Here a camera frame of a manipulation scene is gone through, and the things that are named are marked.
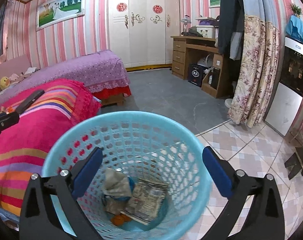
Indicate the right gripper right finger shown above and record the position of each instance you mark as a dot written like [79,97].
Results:
[265,218]

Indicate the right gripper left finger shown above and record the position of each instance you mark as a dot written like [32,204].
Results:
[39,220]

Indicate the orange round cap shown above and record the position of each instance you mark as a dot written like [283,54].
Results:
[119,220]

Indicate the printed snack wrapper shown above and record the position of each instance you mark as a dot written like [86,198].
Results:
[146,200]

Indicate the white wrapper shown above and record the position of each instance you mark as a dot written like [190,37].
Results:
[117,190]

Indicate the black phone wallet case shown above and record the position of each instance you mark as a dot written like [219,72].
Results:
[29,101]

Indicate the striped pink blanket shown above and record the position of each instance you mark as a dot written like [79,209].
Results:
[25,145]

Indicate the yellow duck plush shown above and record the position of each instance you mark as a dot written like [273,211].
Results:
[4,83]

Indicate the pink headboard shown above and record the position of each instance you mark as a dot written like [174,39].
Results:
[17,65]

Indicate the small dark wooden stool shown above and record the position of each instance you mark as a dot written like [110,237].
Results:
[295,162]

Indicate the black white water dispenser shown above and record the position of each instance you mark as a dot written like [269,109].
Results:
[289,92]

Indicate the light blue plastic basket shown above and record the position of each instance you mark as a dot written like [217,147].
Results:
[138,145]

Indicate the purple dotted bedspread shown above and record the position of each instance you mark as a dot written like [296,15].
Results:
[98,71]

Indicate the floral curtain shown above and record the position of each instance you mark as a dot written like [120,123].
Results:
[258,69]

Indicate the black box under desk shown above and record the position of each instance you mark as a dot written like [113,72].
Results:
[196,73]

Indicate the wooden desk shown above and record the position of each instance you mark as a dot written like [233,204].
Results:
[199,50]

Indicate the white wardrobe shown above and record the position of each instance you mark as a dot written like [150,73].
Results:
[141,31]

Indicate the blue cloth on dispenser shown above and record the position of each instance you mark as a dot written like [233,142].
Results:
[294,28]

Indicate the white storage box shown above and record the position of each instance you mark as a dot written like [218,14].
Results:
[207,31]

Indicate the dark hanging coat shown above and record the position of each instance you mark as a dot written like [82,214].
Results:
[231,20]

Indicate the small potted plant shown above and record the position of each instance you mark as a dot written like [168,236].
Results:
[296,10]

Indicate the desk lamp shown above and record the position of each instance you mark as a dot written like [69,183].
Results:
[185,21]

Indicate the wedding photo wall picture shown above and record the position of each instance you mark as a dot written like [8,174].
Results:
[55,11]

